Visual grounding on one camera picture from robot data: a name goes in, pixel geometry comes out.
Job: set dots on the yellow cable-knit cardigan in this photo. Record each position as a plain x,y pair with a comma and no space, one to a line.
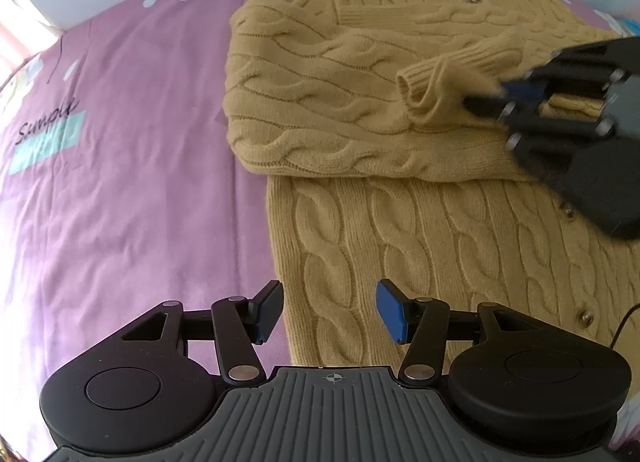
352,109

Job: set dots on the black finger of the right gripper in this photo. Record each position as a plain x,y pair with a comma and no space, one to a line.
522,111
580,79

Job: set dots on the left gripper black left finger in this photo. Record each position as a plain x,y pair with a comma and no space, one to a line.
239,324

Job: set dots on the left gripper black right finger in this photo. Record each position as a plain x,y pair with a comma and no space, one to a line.
421,324

